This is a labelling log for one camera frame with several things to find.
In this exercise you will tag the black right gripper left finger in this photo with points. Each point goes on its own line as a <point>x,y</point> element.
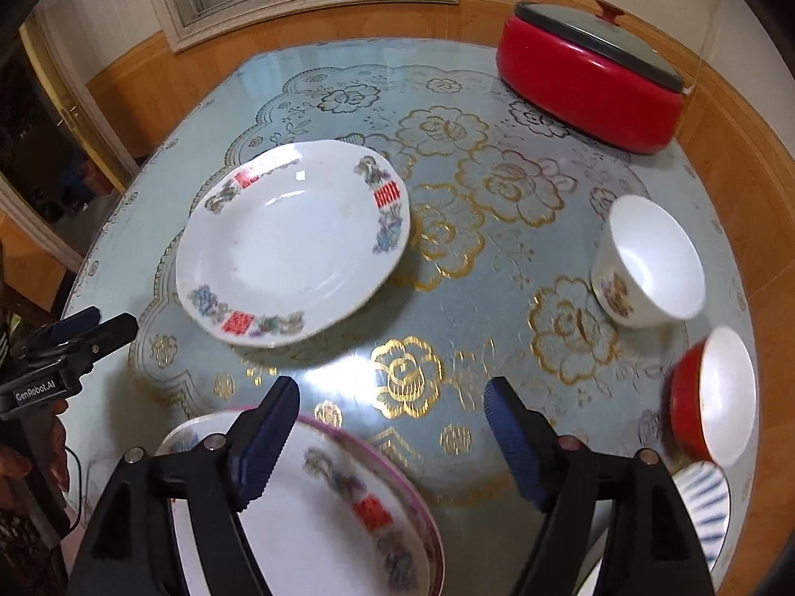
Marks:
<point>129,546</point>

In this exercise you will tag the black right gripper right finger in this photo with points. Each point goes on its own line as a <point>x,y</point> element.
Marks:
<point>652,547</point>

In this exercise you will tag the white bowl blue leaf strokes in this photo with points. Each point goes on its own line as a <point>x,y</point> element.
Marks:
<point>705,492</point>

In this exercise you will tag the red bowl white inside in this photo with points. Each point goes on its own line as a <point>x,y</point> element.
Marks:
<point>713,398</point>

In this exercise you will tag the white plate red character pattern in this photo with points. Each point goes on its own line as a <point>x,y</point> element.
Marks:
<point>325,525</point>

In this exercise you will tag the white bowl brown floral motif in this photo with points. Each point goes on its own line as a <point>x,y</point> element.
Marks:
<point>647,271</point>

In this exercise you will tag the white plate pink purple rim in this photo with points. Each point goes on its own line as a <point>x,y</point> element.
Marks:
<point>418,513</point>

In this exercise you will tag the person's left hand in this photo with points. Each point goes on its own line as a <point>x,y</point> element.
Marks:
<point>34,444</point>

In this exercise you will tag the floral plastic tablecloth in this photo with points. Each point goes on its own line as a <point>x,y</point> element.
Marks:
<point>507,209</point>

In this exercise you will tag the red electric cooking pot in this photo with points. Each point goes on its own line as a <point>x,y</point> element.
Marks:
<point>592,74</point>

